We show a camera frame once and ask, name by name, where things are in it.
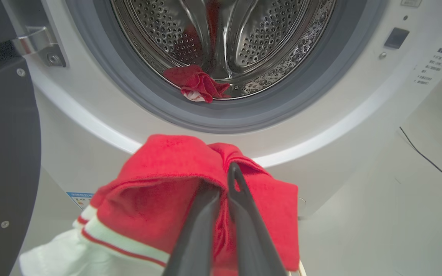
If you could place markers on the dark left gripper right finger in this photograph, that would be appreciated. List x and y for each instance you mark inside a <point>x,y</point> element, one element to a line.
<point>249,237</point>

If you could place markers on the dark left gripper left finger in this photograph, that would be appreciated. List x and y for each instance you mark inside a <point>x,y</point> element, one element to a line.
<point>196,241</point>

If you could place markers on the red and white garment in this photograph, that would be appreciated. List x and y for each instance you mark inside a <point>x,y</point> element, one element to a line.
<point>159,199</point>

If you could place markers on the small red and white cloth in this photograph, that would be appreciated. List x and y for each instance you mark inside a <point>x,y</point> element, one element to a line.
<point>198,82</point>

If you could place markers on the black glass washing machine door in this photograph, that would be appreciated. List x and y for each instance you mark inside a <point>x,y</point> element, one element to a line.
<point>10,134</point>

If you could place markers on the cream perforated laundry basket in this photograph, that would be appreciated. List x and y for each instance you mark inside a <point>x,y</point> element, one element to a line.
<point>301,270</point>

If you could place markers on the white front-load washing machine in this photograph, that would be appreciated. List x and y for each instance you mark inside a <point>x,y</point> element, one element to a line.
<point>320,126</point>

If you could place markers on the blue energy label sticker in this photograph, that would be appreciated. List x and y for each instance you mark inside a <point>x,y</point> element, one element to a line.
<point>78,199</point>

